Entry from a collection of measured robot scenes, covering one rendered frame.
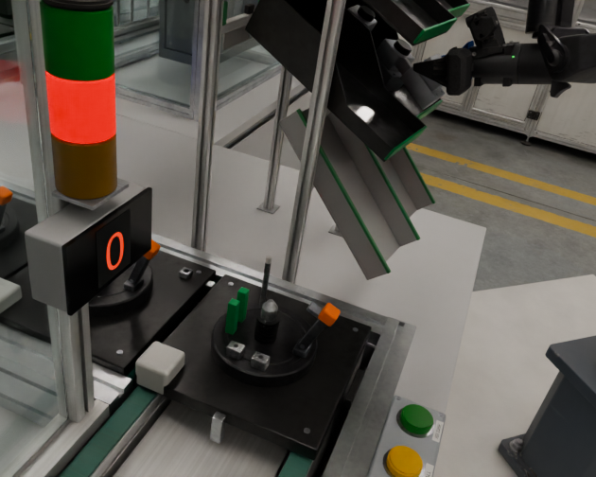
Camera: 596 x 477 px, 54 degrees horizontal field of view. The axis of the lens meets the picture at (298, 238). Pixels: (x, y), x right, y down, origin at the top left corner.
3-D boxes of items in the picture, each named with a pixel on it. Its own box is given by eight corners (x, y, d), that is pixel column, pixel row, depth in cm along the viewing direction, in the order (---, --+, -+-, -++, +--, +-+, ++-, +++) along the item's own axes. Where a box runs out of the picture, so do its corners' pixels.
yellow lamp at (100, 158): (129, 183, 52) (128, 131, 49) (92, 205, 48) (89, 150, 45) (81, 167, 53) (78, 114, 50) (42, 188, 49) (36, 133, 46)
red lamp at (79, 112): (128, 130, 49) (128, 72, 46) (89, 150, 45) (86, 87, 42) (78, 114, 50) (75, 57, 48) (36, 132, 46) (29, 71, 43)
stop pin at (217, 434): (224, 436, 71) (227, 415, 69) (219, 444, 70) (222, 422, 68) (214, 432, 71) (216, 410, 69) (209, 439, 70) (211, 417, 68)
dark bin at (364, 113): (417, 137, 92) (448, 102, 87) (384, 163, 82) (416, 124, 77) (291, 19, 95) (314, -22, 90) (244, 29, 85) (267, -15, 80)
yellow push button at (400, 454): (421, 464, 69) (426, 452, 68) (414, 491, 65) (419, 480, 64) (389, 450, 70) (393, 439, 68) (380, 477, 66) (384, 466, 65)
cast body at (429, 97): (431, 104, 97) (465, 78, 92) (422, 110, 93) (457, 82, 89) (401, 63, 97) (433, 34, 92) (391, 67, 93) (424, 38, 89)
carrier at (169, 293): (215, 280, 92) (221, 212, 86) (123, 379, 73) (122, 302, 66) (87, 233, 98) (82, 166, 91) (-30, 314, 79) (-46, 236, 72)
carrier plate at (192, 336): (369, 336, 86) (372, 326, 85) (314, 462, 67) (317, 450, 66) (223, 283, 92) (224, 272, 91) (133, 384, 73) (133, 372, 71)
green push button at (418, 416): (431, 421, 74) (436, 410, 73) (426, 445, 71) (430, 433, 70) (401, 409, 75) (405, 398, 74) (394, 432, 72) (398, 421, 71)
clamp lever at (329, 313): (311, 344, 76) (341, 310, 72) (306, 354, 75) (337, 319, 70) (289, 327, 76) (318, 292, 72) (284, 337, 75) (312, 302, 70)
